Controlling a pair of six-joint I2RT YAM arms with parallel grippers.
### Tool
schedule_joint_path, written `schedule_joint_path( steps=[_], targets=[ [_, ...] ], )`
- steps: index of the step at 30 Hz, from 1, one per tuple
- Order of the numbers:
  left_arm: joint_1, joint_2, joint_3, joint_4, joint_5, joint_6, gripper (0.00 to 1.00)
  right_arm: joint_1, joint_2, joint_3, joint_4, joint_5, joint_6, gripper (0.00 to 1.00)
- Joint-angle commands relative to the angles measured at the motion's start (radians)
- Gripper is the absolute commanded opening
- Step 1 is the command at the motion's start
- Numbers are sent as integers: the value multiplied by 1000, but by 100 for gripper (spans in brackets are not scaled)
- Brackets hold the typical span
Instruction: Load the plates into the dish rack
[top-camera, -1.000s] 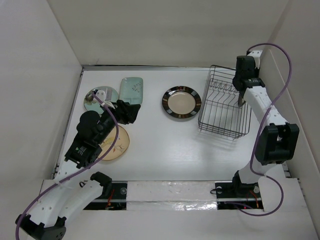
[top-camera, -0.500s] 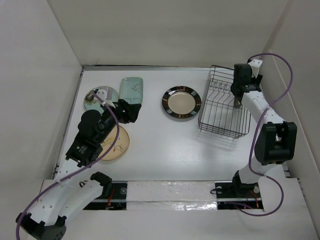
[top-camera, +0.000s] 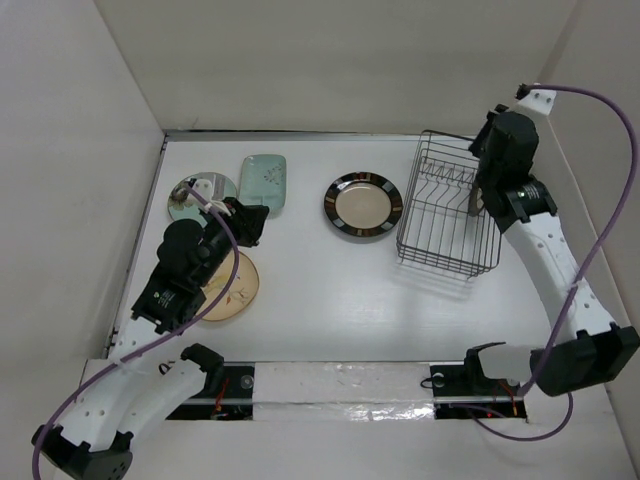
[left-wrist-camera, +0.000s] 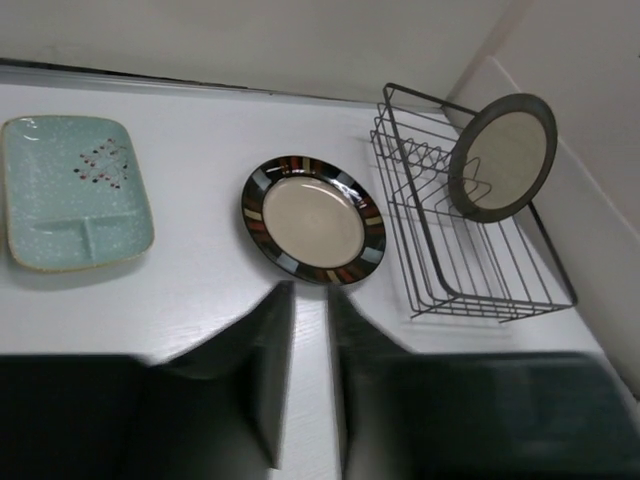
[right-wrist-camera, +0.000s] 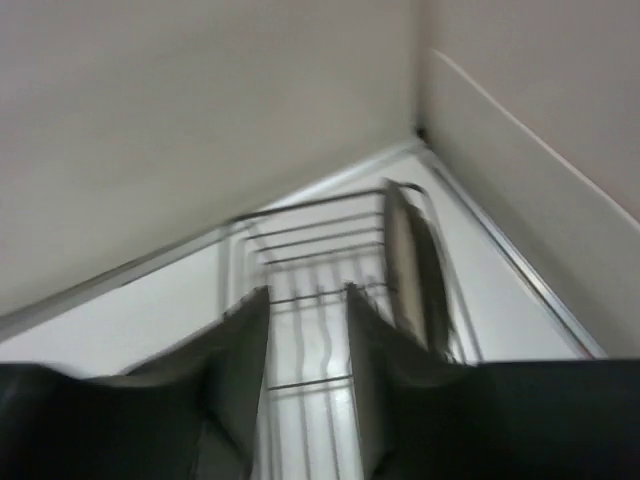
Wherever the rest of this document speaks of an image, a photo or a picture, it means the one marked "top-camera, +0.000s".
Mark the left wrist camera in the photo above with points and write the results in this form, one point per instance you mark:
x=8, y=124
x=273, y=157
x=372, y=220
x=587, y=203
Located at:
x=212, y=191

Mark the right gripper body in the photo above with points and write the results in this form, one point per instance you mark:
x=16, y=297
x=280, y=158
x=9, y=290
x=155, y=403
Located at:
x=477, y=144

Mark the grey rim cream plate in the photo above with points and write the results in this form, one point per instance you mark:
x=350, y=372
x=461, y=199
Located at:
x=475, y=202

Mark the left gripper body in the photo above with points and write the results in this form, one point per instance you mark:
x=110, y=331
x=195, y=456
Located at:
x=218, y=234

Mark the tan round bird plate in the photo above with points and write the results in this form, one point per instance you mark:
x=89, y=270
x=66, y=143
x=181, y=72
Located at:
x=242, y=292

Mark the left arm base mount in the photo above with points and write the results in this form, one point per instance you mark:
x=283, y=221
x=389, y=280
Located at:
x=231, y=400

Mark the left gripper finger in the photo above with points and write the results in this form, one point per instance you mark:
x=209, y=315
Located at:
x=235, y=211
x=248, y=234

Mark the foil tape strip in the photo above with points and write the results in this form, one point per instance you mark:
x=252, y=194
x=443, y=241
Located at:
x=341, y=391

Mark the striped rim round plate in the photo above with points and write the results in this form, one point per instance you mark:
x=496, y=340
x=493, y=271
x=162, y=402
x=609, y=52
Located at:
x=363, y=204

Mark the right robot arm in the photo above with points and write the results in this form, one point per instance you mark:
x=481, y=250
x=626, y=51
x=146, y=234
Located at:
x=586, y=346

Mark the wire dish rack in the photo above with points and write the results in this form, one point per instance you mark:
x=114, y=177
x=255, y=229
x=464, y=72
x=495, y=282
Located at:
x=436, y=231

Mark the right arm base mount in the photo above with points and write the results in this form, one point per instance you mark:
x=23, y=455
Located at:
x=455, y=396

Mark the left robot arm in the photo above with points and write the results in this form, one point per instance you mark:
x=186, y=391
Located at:
x=94, y=433

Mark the teal rectangular divided plate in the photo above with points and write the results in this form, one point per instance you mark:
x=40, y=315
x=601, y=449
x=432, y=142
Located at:
x=263, y=182

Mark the teal round flower plate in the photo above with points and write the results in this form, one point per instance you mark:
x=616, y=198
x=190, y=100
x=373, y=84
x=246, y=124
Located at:
x=177, y=201

